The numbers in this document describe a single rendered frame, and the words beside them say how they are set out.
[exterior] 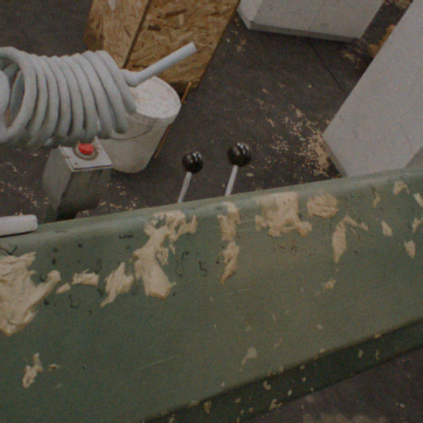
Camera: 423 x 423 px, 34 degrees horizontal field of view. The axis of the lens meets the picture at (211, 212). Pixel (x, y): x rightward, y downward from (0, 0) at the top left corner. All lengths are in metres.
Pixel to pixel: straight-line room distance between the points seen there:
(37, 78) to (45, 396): 0.22
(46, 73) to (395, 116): 3.21
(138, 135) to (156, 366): 2.70
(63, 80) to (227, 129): 3.28
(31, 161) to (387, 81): 1.79
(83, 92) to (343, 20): 4.60
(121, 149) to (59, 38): 0.95
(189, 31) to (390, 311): 3.00
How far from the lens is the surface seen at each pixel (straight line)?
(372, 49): 5.04
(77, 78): 0.48
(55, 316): 0.31
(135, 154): 3.11
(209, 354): 0.36
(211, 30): 3.47
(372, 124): 3.72
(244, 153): 1.02
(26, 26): 3.86
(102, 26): 3.54
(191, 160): 1.11
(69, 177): 1.76
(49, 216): 1.97
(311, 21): 4.89
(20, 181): 2.99
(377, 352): 0.78
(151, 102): 3.04
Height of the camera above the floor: 2.11
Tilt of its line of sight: 41 degrees down
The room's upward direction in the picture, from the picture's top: 31 degrees clockwise
